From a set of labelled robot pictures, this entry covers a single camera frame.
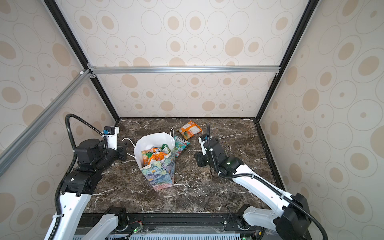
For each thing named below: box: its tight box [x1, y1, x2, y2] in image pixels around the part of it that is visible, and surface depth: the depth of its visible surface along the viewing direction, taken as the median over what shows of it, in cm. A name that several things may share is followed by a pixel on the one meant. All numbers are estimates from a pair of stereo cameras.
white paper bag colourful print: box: [134, 132, 176, 191], surface depth 76 cm
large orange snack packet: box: [141, 147, 168, 167], surface depth 79 cm
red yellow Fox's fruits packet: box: [146, 152, 168, 165], surface depth 78 cm
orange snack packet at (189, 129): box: [176, 120, 203, 141], surface depth 111 cm
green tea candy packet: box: [161, 143, 172, 154], surface depth 89 cm
